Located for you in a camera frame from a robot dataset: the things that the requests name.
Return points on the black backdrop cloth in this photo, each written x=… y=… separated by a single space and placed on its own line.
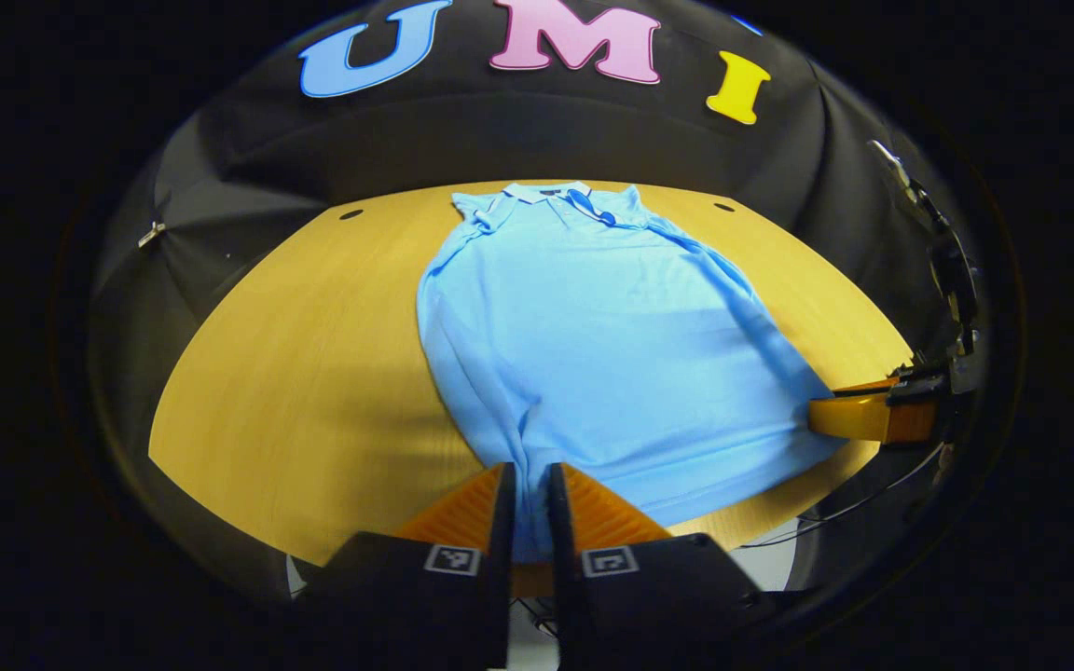
x=500 y=140

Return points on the silver metal clip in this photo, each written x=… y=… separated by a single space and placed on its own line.
x=150 y=233

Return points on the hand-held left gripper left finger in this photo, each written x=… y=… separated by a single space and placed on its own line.
x=502 y=578

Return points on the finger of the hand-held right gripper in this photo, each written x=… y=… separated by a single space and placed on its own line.
x=859 y=417

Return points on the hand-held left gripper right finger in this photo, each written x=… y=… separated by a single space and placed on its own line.
x=563 y=578

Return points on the light blue T-shirt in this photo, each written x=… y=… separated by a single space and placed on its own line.
x=593 y=354

